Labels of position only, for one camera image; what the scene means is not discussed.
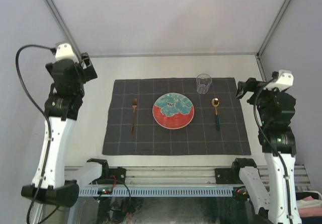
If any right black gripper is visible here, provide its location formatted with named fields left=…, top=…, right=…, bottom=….
left=236, top=77, right=283, bottom=124

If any gold spoon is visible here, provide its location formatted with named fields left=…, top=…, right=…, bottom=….
left=211, top=98, right=221, bottom=131

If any clear drinking glass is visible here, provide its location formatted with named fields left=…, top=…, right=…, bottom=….
left=196, top=73, right=212, bottom=94

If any gold fork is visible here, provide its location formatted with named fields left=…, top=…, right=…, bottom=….
left=131, top=98, right=138, bottom=135

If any red and teal plate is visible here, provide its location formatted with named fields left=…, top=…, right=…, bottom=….
left=152, top=93, right=195, bottom=130

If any dark grey checked cloth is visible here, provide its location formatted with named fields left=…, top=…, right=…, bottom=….
left=102, top=78, right=251, bottom=156

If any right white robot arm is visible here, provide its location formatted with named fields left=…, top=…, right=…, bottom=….
left=231, top=73, right=302, bottom=223

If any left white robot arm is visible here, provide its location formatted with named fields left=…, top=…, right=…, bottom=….
left=21, top=53, right=110, bottom=207

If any white laundry basket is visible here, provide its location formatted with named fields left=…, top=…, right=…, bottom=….
left=296, top=191, right=321, bottom=224

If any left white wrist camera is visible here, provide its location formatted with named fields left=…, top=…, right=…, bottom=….
left=55, top=43, right=78, bottom=62

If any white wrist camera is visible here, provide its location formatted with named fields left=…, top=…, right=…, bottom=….
left=55, top=43, right=78, bottom=62
left=270, top=69, right=294, bottom=92

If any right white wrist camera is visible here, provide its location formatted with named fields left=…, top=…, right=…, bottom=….
left=270, top=69, right=294, bottom=92

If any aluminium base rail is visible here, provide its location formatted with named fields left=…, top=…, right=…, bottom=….
left=123, top=166, right=311, bottom=187

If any blue slotted cable duct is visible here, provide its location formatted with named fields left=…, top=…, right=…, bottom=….
left=79, top=186, right=233, bottom=197

